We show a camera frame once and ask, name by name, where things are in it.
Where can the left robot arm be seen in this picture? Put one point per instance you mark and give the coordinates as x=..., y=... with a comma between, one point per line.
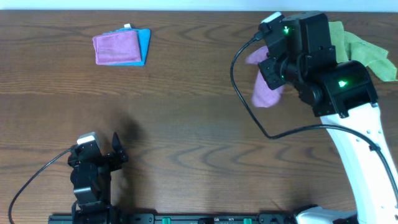
x=91, y=179

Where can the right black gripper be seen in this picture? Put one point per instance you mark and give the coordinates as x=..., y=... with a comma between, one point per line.
x=270, y=72

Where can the folded blue cloth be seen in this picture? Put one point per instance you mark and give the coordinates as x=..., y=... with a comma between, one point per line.
x=144, y=42

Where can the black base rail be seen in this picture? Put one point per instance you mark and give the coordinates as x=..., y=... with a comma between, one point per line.
x=147, y=218

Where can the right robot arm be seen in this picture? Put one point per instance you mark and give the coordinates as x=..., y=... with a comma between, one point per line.
x=342, y=95

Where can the purple microfiber cloth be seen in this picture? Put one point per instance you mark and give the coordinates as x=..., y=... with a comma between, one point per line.
x=263, y=96

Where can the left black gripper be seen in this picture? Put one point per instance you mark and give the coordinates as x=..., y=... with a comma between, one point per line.
x=109, y=157

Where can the green microfiber cloth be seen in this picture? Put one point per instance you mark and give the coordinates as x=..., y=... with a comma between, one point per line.
x=350, y=47

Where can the folded purple cloth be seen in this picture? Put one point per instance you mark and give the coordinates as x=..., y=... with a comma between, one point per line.
x=117, y=47

